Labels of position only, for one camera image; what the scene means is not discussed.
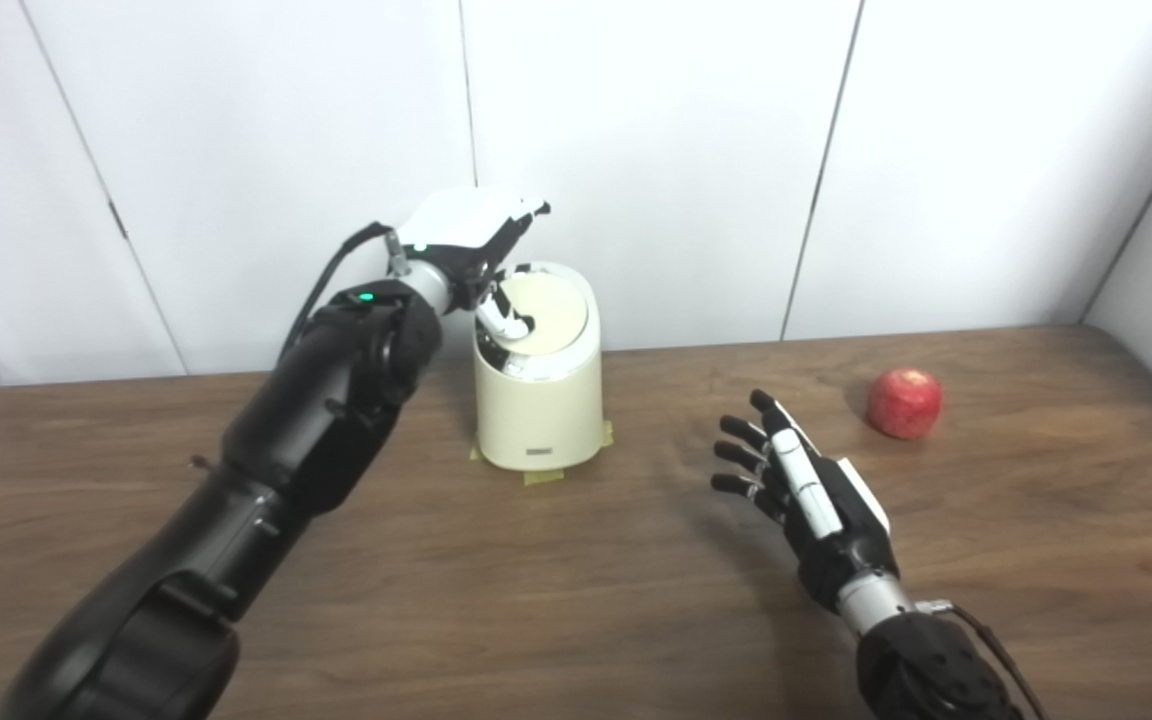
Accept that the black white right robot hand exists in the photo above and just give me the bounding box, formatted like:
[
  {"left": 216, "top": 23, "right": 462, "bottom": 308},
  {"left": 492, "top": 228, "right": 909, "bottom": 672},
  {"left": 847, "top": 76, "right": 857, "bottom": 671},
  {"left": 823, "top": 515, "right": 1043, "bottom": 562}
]
[{"left": 711, "top": 389, "right": 902, "bottom": 613}]

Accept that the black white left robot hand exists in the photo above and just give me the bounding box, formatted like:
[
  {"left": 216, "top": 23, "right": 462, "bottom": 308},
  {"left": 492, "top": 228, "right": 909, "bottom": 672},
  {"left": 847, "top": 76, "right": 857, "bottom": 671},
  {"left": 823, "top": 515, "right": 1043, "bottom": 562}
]
[{"left": 398, "top": 186, "right": 552, "bottom": 351}]

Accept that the cream round bin lid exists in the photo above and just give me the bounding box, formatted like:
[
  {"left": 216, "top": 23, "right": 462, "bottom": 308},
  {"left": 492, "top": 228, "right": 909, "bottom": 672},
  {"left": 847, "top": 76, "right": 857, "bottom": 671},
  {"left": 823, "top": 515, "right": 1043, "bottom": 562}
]
[{"left": 494, "top": 272, "right": 589, "bottom": 357}]

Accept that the red apple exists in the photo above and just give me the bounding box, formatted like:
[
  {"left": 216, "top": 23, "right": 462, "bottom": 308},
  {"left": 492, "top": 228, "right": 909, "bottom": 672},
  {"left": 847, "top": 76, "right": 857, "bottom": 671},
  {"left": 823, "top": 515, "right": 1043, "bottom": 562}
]
[{"left": 865, "top": 368, "right": 944, "bottom": 441}]

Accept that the cream-colored bin body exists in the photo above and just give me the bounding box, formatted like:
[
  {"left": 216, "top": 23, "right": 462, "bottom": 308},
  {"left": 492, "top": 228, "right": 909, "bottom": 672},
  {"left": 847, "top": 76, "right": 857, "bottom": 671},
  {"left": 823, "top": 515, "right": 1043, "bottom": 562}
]
[{"left": 471, "top": 262, "right": 605, "bottom": 471}]

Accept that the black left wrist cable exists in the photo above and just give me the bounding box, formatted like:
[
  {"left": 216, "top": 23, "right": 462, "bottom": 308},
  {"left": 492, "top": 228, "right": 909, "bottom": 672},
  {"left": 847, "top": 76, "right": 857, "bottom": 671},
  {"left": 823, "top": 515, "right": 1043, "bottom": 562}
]
[{"left": 278, "top": 222, "right": 407, "bottom": 361}]

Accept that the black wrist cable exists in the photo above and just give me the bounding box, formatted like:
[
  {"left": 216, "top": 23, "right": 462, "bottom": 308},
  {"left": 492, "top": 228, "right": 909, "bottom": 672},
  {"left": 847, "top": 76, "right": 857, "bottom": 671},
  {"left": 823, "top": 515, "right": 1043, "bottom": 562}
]
[
  {"left": 916, "top": 598, "right": 1049, "bottom": 720},
  {"left": 278, "top": 222, "right": 407, "bottom": 361}
]

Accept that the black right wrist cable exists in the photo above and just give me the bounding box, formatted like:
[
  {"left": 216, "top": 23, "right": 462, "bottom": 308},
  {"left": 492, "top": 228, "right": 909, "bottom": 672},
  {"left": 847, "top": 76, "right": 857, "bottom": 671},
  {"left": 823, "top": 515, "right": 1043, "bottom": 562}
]
[{"left": 916, "top": 598, "right": 1049, "bottom": 720}]

